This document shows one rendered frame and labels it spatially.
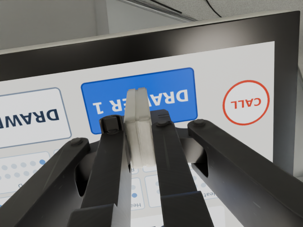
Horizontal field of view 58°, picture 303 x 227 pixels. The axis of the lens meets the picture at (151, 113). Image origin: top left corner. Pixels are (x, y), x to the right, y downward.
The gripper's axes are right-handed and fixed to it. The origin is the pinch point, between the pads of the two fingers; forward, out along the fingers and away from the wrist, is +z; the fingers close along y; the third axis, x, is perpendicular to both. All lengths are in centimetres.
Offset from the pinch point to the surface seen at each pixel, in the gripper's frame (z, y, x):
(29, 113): 4.9, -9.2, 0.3
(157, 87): 4.9, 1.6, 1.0
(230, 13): 160, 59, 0
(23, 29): 20.6, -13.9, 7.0
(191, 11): 154, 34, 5
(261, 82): 4.8, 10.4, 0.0
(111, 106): 4.8, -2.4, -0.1
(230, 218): 4.8, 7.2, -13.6
